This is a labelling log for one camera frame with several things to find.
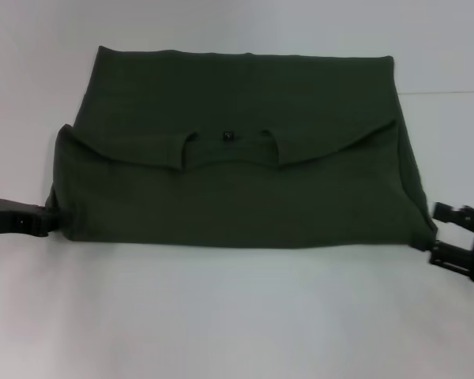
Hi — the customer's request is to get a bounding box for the dark green printed T-shirt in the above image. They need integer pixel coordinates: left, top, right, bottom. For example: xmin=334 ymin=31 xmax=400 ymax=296
xmin=47 ymin=45 xmax=438 ymax=250

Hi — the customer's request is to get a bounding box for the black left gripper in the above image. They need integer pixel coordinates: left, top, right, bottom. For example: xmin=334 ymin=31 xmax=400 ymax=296
xmin=0 ymin=198 xmax=75 ymax=238

